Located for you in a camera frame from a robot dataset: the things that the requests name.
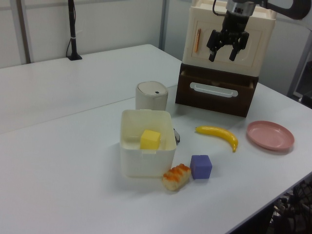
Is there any orange cabinet door handle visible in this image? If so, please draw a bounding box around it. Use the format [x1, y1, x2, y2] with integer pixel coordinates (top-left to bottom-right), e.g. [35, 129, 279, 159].
[194, 28, 202, 53]

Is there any black wire fan guard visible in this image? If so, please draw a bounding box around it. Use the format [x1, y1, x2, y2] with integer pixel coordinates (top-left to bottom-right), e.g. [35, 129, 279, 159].
[270, 179, 312, 234]

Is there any toy bread roll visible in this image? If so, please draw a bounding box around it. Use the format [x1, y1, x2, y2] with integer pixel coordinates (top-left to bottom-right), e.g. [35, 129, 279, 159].
[162, 163, 192, 192]

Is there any white drawer handle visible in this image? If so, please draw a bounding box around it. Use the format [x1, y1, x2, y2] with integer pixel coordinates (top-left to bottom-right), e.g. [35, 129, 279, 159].
[189, 81, 239, 98]

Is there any purple cube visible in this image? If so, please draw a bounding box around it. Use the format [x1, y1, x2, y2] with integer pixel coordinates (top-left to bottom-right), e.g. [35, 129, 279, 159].
[190, 154, 213, 180]

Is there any yellow cube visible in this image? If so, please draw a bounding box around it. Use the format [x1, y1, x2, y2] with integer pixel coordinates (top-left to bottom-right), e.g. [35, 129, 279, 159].
[139, 129, 162, 151]

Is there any beige mini trash can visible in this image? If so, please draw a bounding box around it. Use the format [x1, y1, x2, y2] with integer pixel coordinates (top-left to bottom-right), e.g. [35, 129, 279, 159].
[135, 81, 169, 112]

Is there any cream plastic box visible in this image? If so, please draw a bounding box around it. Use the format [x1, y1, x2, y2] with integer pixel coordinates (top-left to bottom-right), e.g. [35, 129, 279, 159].
[119, 109, 177, 178]

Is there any black pole stand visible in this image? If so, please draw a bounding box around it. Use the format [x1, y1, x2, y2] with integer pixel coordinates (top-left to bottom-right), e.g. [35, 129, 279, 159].
[65, 0, 83, 61]

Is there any yellow toy banana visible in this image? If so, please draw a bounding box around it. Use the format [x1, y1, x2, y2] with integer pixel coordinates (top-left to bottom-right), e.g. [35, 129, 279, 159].
[195, 125, 238, 153]

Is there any pink plate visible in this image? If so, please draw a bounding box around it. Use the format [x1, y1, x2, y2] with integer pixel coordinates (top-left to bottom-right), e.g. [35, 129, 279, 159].
[246, 120, 295, 151]

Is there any grey metal rack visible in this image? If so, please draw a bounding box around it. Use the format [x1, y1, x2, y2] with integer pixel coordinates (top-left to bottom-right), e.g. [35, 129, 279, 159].
[287, 34, 312, 109]

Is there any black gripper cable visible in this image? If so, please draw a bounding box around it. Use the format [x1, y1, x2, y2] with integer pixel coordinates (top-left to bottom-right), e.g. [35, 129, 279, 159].
[212, 0, 227, 17]

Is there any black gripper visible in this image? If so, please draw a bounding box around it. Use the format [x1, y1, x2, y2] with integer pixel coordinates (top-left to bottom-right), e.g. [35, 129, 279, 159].
[206, 11, 252, 62]

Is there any cream plastic cabinet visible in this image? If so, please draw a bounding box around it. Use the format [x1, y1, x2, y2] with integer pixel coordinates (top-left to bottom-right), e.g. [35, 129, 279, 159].
[182, 0, 277, 77]

